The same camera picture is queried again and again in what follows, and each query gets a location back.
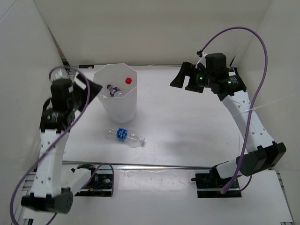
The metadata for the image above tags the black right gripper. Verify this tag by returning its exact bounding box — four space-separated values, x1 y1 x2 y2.
170 62 214 93

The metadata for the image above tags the black cap pepsi bottle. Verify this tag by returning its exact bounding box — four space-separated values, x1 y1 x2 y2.
106 84 124 98

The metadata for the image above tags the red cap water bottle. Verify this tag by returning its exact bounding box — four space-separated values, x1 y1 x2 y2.
122 77 132 95

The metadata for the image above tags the crushed clear blue-label bottle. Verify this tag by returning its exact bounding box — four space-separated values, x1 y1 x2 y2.
105 127 145 148

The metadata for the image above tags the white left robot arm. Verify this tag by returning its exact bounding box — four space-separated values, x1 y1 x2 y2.
21 70 103 214

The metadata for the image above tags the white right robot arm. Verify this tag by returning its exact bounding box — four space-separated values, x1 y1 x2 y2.
170 53 286 188

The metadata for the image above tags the white octagonal bin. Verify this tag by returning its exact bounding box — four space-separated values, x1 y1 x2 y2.
93 63 137 123

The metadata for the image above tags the black corner label plate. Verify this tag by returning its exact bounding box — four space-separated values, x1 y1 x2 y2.
78 65 94 69

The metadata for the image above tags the white zip tie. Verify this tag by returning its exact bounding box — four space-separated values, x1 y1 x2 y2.
232 93 295 119

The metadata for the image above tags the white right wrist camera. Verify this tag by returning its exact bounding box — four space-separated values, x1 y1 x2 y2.
195 50 207 69

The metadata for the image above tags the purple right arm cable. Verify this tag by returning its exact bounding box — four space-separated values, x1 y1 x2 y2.
201 26 268 195

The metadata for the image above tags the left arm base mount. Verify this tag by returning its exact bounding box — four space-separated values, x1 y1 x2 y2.
75 165 115 197

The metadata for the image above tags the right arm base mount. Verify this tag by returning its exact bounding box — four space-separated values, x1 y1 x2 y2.
191 172 242 198

